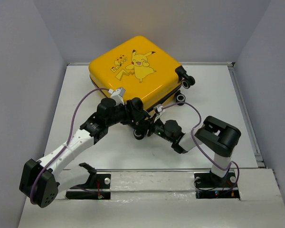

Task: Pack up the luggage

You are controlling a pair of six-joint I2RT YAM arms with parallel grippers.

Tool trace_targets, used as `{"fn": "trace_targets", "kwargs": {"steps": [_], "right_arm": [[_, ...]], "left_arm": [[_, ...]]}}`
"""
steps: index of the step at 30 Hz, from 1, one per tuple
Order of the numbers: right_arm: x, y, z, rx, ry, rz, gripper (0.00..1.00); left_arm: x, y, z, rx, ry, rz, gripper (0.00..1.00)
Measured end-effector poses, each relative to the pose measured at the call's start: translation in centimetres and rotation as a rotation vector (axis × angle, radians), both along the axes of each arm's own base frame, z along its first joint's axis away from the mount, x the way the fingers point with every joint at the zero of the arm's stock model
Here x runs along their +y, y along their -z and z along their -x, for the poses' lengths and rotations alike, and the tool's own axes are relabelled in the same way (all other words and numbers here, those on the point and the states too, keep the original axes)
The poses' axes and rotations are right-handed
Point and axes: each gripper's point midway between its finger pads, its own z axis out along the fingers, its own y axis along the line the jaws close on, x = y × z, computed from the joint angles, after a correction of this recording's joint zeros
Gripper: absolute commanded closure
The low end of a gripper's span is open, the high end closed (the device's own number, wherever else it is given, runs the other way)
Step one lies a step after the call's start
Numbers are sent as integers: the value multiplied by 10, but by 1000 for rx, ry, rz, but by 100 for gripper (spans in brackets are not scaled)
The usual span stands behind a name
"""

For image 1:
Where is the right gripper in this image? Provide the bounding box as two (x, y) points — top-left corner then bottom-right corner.
(133, 112), (174, 143)

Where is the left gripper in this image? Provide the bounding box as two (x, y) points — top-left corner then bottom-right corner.
(106, 100), (145, 127)

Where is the yellow hard-shell suitcase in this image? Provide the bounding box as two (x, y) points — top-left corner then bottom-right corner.
(88, 36), (195, 113)

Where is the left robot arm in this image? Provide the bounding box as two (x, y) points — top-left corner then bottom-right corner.
(19, 97), (147, 208)

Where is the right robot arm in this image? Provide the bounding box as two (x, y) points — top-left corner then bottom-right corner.
(133, 116), (241, 186)

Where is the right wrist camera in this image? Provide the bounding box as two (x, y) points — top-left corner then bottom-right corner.
(153, 104), (165, 122)

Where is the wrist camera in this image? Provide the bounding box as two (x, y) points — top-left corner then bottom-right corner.
(153, 104), (165, 122)
(108, 87), (126, 105)

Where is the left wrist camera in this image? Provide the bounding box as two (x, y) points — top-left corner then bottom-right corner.
(108, 87), (126, 105)

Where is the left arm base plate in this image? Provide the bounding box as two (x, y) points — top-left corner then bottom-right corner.
(66, 172), (111, 200)

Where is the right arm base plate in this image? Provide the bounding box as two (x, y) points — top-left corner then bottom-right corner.
(193, 172), (240, 199)

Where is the aluminium table rail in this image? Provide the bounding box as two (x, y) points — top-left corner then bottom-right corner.
(228, 62), (266, 168)

